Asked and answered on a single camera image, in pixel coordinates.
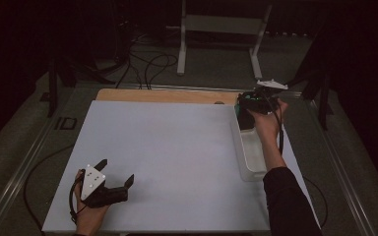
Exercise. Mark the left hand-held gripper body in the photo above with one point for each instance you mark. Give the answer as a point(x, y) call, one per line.
point(93, 180)

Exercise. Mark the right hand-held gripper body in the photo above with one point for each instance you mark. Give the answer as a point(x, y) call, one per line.
point(259, 102)

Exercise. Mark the iridescent phone case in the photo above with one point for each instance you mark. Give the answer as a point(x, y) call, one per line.
point(237, 113)

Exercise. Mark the white storage box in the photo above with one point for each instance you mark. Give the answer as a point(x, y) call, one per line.
point(252, 154)

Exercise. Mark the person's right hand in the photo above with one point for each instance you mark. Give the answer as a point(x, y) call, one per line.
point(269, 126)

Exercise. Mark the person's left hand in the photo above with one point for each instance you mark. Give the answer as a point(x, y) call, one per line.
point(88, 219)

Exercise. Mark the white table mat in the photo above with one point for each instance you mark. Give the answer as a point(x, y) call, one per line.
point(177, 164)

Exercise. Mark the black tripod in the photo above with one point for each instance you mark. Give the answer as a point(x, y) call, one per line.
point(323, 98)
point(53, 88)

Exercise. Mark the white metal stand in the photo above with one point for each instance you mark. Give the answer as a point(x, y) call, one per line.
point(223, 24)

